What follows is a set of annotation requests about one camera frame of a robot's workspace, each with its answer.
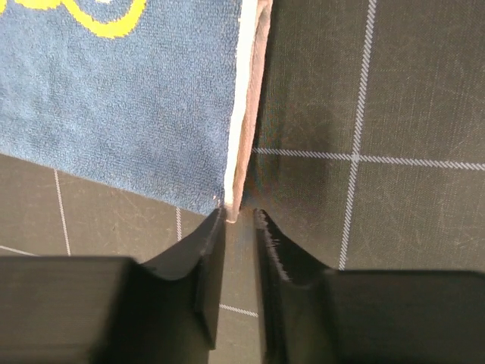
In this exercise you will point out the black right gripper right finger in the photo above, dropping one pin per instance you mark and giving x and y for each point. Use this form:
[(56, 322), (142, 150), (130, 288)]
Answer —
[(312, 313)]

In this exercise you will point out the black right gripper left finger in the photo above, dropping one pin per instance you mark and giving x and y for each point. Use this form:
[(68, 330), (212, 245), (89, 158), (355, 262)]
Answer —
[(100, 309)]

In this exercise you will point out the yellow and blue cat towel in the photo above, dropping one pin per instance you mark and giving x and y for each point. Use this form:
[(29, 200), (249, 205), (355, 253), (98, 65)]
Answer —
[(158, 98)]

